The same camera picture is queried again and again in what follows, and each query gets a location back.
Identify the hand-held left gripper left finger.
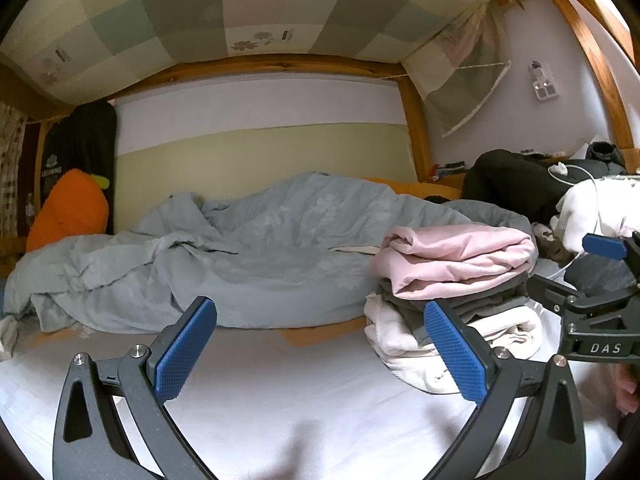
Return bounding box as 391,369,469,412
52,296,218,480

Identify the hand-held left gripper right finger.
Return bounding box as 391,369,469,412
422,301,587,480

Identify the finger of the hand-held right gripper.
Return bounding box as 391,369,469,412
526,272,640,313
582,230,640,263

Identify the pink printed T-shirt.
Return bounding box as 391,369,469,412
374,225,538,301

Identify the person's right hand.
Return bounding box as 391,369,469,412
615,362,640,416

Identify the dark grey garment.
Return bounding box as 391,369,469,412
565,255,640,296

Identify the white fluffy garment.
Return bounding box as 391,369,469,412
556,177,640,251

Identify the grey folded garment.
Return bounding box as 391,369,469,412
375,272,531,326

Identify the cream folded garment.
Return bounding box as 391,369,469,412
364,292,543,393

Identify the black clothing pile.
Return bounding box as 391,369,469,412
460,149,626,241

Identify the grey-green duvet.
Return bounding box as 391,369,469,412
5,171,533,336

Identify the grey printed bed sheet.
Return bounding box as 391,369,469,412
0,310,640,480

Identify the white folded cloth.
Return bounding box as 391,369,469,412
0,316,21,361

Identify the orange carrot plush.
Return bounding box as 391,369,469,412
25,168,111,253

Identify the sheer checked bed curtain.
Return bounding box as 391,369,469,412
400,0,512,137

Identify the patterned curtain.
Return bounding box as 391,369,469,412
0,100,31,241

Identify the checked bunk cloth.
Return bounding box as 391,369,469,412
0,0,506,106

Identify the white charging cable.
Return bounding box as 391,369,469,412
547,162,606,281

